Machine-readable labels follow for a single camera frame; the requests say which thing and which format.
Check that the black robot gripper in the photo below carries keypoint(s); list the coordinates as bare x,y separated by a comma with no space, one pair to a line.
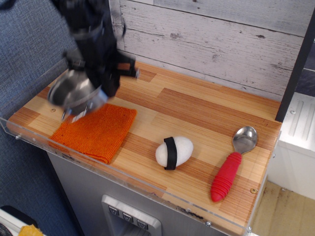
98,53

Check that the stainless steel pot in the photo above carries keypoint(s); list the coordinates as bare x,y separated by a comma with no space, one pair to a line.
76,95

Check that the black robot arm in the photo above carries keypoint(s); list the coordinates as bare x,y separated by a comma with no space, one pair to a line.
89,23

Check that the yellow object bottom left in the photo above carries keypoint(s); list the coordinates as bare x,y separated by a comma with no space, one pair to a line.
30,230

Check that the orange knitted cloth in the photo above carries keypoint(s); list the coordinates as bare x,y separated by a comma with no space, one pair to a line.
98,135

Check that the white sushi toy black band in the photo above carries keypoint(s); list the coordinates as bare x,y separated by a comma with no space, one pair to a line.
173,152

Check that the clear acrylic table guard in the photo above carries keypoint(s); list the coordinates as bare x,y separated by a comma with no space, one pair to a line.
202,91

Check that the grey toy fridge cabinet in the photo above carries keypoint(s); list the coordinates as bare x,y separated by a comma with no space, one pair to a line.
107,206

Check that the white toy sink unit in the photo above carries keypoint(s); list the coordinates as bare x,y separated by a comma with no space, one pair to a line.
292,165

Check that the red handled metal spoon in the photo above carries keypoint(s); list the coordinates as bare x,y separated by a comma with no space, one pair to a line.
244,140

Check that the black braided cable corner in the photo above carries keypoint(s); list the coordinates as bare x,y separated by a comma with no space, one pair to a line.
4,231

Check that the black vertical post right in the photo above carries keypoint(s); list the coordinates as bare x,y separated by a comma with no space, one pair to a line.
297,70

